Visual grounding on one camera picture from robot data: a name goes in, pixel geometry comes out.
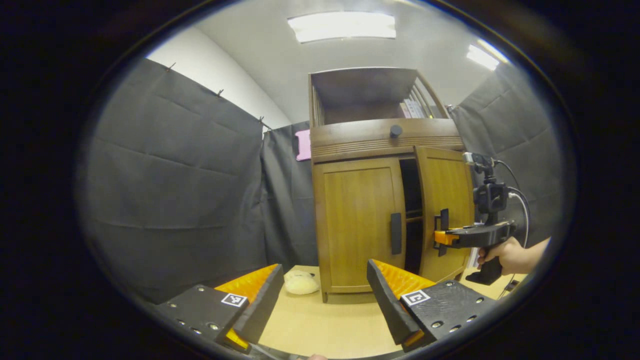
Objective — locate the wooden inner cabinet shelf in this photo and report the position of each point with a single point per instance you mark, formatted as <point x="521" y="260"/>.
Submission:
<point x="414" y="218"/>

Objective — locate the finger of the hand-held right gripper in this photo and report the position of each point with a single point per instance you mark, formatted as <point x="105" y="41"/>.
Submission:
<point x="442" y="238"/>

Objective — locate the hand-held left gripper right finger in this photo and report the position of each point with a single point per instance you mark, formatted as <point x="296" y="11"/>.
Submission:
<point x="387" y="305"/>

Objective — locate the cream round soft object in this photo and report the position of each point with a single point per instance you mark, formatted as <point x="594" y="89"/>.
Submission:
<point x="301" y="284"/>

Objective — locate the wooden cabinet door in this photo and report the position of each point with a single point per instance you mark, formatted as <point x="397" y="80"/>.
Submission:
<point x="447" y="190"/>
<point x="355" y="220"/>

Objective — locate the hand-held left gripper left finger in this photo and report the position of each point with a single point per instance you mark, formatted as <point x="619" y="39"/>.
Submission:
<point x="260" y="310"/>

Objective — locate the black backdrop cloth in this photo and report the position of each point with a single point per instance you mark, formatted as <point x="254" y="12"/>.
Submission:
<point x="170" y="180"/>

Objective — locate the wooden cabinet drawer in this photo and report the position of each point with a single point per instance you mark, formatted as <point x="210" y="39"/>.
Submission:
<point x="350" y="140"/>

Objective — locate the round black drawer knob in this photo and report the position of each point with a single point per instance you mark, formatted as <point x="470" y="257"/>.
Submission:
<point x="396" y="131"/>

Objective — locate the tan-spined book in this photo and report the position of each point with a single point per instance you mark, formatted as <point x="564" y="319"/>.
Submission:
<point x="403" y="111"/>

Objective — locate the large ceiling light panel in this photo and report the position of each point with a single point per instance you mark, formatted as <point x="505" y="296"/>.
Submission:
<point x="342" y="26"/>

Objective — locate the small ceiling light panel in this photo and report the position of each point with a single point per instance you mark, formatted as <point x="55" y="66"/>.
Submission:
<point x="482" y="57"/>

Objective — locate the small black block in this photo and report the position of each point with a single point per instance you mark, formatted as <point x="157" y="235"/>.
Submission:
<point x="512" y="286"/>

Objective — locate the wooden double-door shoe cabinet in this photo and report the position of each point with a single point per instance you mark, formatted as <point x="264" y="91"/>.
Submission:
<point x="360" y="85"/>

